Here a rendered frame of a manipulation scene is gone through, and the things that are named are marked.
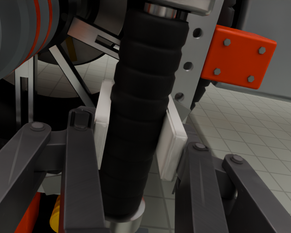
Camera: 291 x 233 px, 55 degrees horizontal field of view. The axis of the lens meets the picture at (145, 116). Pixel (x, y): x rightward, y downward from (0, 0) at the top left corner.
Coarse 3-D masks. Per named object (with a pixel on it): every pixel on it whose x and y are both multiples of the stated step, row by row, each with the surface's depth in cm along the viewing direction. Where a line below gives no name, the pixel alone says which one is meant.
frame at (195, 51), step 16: (192, 16) 35; (208, 16) 35; (192, 32) 36; (208, 32) 36; (192, 48) 37; (208, 48) 37; (192, 64) 38; (176, 80) 39; (192, 80) 39; (176, 96) 42; (192, 96) 40; (0, 144) 48; (48, 176) 44; (48, 192) 45
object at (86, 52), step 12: (84, 0) 61; (96, 0) 65; (108, 0) 65; (120, 0) 66; (84, 12) 62; (96, 12) 66; (108, 12) 66; (120, 12) 67; (96, 24) 67; (108, 24) 68; (120, 24) 68; (84, 48) 70; (48, 60) 70; (84, 60) 71
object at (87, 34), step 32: (64, 0) 47; (64, 32) 45; (96, 32) 45; (32, 64) 47; (64, 64) 47; (0, 96) 62; (32, 96) 49; (96, 96) 69; (0, 128) 53; (64, 128) 56
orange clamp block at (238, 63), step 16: (224, 32) 36; (240, 32) 37; (224, 48) 37; (240, 48) 37; (256, 48) 37; (272, 48) 37; (208, 64) 38; (224, 64) 38; (240, 64) 38; (256, 64) 38; (224, 80) 39; (240, 80) 39; (256, 80) 39
